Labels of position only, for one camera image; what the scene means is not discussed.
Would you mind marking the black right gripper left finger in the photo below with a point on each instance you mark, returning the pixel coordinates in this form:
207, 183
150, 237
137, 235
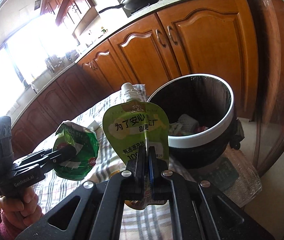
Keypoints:
93, 211

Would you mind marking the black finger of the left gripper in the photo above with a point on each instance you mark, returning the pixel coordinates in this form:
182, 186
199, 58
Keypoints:
56, 157
40, 157

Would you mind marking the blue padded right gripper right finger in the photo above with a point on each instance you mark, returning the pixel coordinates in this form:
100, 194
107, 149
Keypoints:
200, 210

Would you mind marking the green snack bag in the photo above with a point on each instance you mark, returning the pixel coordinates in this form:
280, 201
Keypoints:
84, 141

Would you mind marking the green drink pouch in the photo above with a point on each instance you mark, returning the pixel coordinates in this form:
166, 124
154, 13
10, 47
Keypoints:
138, 132

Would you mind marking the black white-rimmed trash bin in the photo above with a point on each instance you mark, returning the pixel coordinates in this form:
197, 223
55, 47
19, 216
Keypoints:
209, 102

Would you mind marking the wooden upper kitchen cabinets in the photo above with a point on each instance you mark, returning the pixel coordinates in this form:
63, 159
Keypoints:
76, 15

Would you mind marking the wooden kitchen cabinets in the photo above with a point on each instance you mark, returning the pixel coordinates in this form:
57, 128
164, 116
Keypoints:
76, 15
195, 36

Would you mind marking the wooden lower kitchen cabinets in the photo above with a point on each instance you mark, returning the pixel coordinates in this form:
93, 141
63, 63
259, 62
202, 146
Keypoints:
195, 36

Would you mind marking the person's left hand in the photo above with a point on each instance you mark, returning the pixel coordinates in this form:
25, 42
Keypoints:
23, 211

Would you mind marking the knife block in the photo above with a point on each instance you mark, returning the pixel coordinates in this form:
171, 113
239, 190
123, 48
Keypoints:
54, 63

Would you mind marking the wooden glass sliding door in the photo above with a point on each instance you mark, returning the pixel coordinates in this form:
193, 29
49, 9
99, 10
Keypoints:
268, 16

